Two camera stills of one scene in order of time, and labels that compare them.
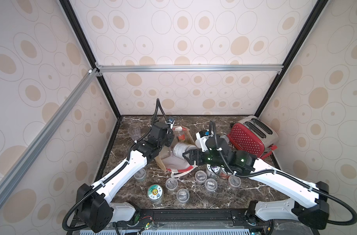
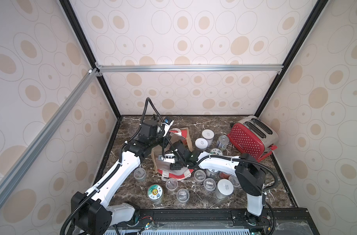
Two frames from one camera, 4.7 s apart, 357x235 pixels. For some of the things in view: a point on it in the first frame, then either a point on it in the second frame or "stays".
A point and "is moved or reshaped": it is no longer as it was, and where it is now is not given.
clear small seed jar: x=234 y=181 stays
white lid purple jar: x=179 y=148 is moved or reshaped
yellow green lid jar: x=155 y=194 stays
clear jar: x=183 y=196 stays
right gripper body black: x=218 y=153 to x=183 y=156
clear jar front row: x=211 y=185 stays
